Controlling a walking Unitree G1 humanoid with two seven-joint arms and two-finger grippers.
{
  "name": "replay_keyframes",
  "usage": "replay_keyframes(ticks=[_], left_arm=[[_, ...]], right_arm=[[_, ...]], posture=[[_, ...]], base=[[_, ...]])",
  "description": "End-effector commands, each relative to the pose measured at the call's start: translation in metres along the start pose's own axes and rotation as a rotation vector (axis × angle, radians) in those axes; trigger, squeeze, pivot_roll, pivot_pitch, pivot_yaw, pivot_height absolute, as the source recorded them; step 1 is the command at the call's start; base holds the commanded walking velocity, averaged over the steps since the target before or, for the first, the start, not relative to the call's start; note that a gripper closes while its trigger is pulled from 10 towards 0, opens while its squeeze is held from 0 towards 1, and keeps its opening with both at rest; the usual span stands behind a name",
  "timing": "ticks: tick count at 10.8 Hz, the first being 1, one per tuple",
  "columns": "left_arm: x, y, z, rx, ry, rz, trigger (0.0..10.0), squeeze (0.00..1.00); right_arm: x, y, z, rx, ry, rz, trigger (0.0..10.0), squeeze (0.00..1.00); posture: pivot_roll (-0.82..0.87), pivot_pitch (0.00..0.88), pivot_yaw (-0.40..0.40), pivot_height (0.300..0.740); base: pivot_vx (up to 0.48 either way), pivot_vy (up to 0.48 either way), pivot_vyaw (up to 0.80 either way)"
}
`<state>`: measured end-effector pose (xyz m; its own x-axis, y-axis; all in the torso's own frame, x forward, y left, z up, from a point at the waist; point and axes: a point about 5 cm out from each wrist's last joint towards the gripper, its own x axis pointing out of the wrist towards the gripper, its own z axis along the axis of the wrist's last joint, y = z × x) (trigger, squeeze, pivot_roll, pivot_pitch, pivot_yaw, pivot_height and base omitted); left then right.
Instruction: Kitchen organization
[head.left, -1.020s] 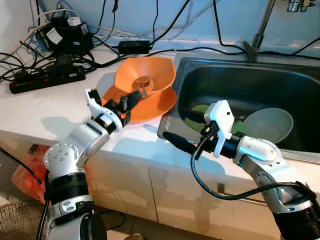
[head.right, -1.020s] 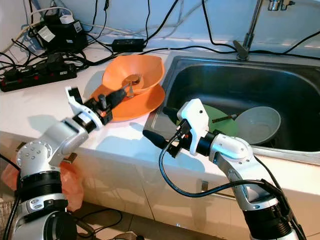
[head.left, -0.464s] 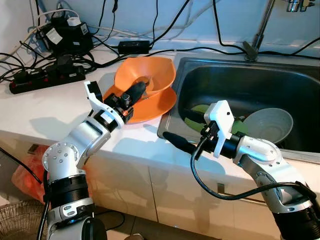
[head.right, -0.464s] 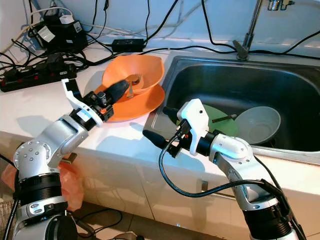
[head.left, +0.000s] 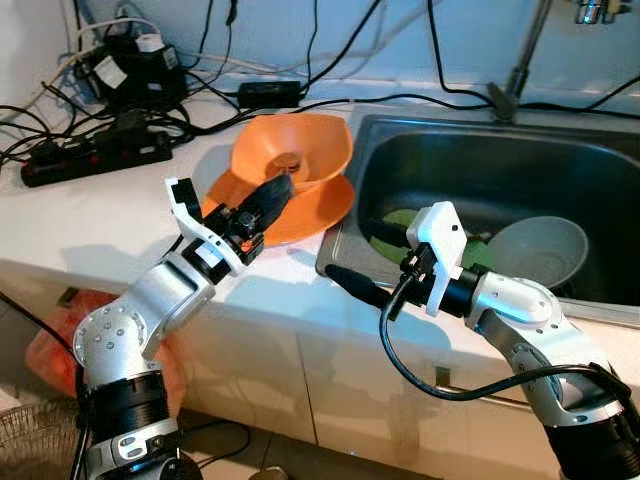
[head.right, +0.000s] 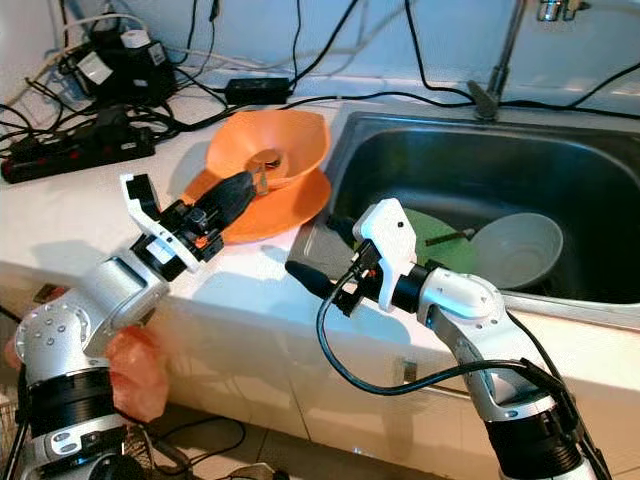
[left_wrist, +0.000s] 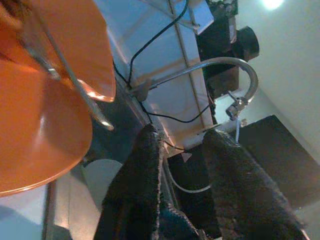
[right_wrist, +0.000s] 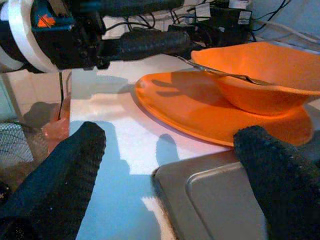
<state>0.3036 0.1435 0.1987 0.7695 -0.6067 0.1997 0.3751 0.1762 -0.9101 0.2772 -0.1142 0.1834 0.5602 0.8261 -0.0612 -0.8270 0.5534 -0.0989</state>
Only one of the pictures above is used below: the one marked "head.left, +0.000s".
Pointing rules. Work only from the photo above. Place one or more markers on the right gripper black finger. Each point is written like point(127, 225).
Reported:
point(388, 233)
point(358, 285)

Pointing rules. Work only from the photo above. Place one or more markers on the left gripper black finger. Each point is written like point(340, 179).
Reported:
point(270, 195)
point(275, 215)

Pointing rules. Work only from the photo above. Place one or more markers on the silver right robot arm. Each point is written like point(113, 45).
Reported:
point(520, 310)

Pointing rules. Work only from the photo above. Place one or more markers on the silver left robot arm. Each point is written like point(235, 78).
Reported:
point(120, 340)

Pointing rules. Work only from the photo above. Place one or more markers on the cream kitchen cabinet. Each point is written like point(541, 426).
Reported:
point(330, 390)

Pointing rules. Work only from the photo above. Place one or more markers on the orange plastic plate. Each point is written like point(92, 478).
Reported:
point(320, 210)

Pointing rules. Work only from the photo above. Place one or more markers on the orange plastic bowl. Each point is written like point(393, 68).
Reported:
point(300, 135)

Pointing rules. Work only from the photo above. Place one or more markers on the green plastic plate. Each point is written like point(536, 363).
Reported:
point(475, 252)

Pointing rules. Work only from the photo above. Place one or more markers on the thin dark chopstick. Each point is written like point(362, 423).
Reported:
point(478, 237)

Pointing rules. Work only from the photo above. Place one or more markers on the black power adapter brick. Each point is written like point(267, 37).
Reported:
point(270, 94)

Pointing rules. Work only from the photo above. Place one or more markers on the stainless steel sink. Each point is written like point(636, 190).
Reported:
point(480, 160)

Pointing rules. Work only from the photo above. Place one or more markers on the grey plastic bowl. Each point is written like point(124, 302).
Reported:
point(540, 255)

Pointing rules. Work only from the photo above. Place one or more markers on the black power strip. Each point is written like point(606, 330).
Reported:
point(90, 160)

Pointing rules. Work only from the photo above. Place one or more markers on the black charger with white label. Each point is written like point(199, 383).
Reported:
point(140, 75)

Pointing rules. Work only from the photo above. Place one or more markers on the metal faucet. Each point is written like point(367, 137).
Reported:
point(510, 100)

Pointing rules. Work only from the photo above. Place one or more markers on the orange plastic bag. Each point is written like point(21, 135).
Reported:
point(50, 340)

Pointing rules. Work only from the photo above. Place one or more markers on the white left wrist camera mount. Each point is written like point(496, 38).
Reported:
point(195, 225)

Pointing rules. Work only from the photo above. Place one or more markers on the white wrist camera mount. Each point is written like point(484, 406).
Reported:
point(195, 225)
point(440, 235)

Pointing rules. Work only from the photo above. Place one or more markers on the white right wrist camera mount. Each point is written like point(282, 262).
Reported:
point(440, 235)

